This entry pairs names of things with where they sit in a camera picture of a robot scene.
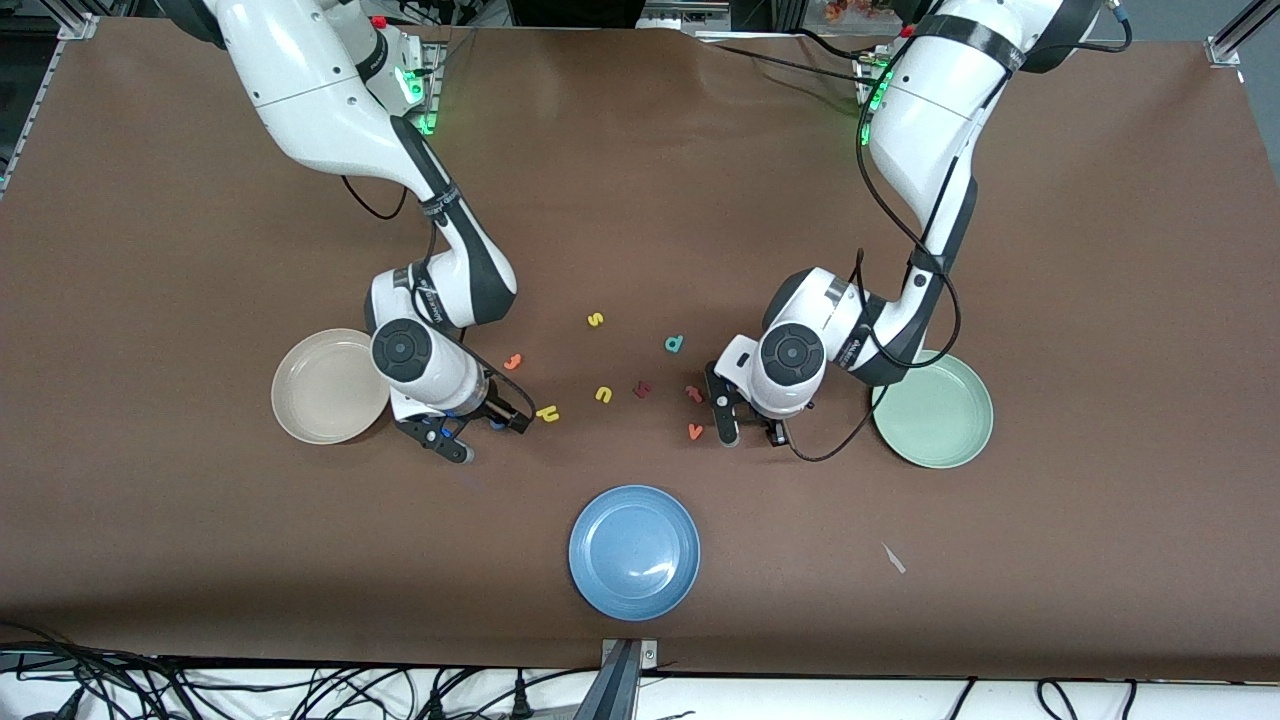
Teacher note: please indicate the orange brown flower bunch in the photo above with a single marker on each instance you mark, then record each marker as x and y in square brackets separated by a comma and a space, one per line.
[850, 10]

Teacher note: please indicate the beige brown plate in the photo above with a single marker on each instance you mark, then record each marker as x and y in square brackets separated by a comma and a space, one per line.
[320, 400]

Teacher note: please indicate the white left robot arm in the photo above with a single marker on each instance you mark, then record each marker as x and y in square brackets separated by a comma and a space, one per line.
[930, 110]

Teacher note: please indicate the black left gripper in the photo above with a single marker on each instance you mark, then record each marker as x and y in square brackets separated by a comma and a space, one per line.
[776, 432]

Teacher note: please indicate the light green plate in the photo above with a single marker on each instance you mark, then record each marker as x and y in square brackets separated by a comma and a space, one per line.
[950, 445]

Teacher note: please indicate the blue plate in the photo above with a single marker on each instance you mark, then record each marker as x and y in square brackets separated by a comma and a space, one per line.
[635, 555]

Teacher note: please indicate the grey metal camera mount bracket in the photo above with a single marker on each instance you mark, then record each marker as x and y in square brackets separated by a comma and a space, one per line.
[622, 660]

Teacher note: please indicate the small white paper scrap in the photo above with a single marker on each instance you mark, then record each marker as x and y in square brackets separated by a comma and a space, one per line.
[893, 558]

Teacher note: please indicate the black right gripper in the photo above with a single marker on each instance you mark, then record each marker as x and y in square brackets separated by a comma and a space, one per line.
[503, 409]

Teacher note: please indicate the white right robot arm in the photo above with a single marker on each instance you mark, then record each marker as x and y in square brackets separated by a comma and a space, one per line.
[300, 90]

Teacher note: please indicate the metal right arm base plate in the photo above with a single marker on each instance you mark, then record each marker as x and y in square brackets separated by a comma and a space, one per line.
[432, 110]

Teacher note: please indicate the black power plug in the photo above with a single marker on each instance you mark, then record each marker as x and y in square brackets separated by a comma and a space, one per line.
[436, 706]
[521, 700]

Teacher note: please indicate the brown table cover mat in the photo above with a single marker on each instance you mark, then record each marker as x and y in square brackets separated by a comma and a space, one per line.
[640, 200]

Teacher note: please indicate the yellow foam letter h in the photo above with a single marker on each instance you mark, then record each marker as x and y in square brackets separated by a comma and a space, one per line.
[547, 415]

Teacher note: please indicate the silver aluminium frame profile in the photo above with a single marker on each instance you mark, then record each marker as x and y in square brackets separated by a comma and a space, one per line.
[75, 25]
[1225, 48]

